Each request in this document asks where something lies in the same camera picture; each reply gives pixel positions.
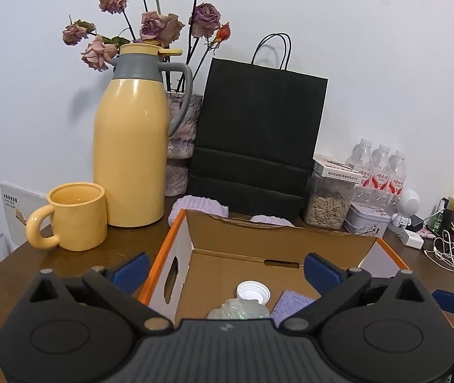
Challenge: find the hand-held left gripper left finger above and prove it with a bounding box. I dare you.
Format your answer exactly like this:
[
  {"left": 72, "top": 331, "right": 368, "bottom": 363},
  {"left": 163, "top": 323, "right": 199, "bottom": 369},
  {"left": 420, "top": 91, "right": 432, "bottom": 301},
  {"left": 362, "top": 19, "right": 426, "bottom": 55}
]
[{"left": 27, "top": 252, "right": 172, "bottom": 334}]

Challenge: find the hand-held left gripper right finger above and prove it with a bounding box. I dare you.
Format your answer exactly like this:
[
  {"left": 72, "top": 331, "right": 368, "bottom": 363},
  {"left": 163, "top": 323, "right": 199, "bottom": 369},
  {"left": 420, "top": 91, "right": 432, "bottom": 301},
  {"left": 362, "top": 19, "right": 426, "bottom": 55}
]
[{"left": 279, "top": 252, "right": 431, "bottom": 336}]

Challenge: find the red cardboard box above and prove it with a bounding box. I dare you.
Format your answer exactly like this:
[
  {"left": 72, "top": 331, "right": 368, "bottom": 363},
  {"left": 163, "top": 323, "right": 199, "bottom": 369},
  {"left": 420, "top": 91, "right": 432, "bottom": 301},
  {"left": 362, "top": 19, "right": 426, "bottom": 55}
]
[{"left": 137, "top": 207, "right": 454, "bottom": 328}]

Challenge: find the purple woven cloth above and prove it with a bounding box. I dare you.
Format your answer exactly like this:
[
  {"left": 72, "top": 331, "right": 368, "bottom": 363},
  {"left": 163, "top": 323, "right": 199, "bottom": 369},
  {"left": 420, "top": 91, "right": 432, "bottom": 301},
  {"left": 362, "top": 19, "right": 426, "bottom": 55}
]
[{"left": 270, "top": 290, "right": 316, "bottom": 328}]

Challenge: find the clear jar of seeds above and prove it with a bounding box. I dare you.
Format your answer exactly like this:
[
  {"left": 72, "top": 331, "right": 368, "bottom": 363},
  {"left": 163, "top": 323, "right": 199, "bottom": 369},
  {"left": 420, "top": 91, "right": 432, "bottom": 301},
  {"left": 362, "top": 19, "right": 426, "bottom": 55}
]
[{"left": 302, "top": 171, "right": 357, "bottom": 230}]

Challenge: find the pale tin box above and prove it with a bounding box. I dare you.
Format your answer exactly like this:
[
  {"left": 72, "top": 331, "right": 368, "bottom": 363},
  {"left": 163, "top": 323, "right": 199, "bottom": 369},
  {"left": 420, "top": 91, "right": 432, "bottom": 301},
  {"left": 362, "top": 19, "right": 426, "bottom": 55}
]
[{"left": 344, "top": 203, "right": 391, "bottom": 235}]

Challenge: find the white charger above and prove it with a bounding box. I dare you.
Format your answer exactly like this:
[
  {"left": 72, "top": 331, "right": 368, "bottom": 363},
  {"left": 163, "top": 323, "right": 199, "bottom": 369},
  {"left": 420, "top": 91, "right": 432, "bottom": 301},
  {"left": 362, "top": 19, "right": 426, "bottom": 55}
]
[{"left": 400, "top": 229, "right": 425, "bottom": 250}]

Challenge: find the yellow mug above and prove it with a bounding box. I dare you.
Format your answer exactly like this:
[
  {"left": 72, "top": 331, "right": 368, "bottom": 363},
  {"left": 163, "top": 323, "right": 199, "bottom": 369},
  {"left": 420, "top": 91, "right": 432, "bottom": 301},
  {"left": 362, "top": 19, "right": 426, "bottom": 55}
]
[{"left": 25, "top": 182, "right": 109, "bottom": 252}]

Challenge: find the small green bottle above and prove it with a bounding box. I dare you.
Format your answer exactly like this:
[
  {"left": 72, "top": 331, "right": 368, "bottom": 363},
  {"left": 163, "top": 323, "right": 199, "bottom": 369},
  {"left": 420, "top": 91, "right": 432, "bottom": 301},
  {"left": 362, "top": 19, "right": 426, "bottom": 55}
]
[{"left": 430, "top": 197, "right": 454, "bottom": 240}]

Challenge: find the small white carton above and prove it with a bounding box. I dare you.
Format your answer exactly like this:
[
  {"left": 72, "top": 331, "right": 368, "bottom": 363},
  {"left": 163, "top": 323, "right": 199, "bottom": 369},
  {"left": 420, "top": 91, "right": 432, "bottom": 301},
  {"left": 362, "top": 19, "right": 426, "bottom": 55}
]
[{"left": 313, "top": 154, "right": 365, "bottom": 186}]

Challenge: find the white robot-shaped speaker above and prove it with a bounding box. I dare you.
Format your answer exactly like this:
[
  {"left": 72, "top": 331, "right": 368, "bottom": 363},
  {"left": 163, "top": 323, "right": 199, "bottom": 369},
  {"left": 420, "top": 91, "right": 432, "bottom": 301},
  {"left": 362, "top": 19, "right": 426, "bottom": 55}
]
[{"left": 387, "top": 189, "right": 418, "bottom": 237}]

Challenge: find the pink fuzzy vase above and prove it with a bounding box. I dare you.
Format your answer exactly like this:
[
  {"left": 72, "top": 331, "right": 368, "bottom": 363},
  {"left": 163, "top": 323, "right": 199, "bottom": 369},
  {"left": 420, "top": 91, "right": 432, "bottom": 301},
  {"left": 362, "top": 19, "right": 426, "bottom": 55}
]
[{"left": 164, "top": 91, "right": 204, "bottom": 197}]

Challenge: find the clear water bottle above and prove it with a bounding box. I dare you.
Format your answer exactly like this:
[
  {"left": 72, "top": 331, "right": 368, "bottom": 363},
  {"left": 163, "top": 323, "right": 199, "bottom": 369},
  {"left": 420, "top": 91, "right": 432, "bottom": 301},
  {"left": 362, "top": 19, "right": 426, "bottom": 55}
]
[
  {"left": 346, "top": 138, "right": 375, "bottom": 204},
  {"left": 365, "top": 144, "right": 391, "bottom": 204},
  {"left": 384, "top": 150, "right": 408, "bottom": 208}
]

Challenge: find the yellow thermos jug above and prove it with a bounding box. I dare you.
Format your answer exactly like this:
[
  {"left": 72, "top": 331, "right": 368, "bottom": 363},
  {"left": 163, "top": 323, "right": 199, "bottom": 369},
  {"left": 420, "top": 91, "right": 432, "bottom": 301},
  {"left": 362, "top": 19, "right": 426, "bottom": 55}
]
[{"left": 92, "top": 44, "right": 193, "bottom": 228}]

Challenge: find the black paper bag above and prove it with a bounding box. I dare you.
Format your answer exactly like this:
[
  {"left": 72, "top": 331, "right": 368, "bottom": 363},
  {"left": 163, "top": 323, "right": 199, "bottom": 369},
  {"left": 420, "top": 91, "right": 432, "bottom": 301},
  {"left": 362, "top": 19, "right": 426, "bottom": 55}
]
[{"left": 187, "top": 33, "right": 329, "bottom": 224}]

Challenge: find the dried rose bouquet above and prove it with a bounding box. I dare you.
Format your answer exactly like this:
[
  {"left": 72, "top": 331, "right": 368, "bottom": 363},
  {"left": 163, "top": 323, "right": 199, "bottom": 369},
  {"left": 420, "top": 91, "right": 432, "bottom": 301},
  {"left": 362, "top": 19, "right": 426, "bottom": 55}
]
[{"left": 62, "top": 0, "right": 231, "bottom": 93}]

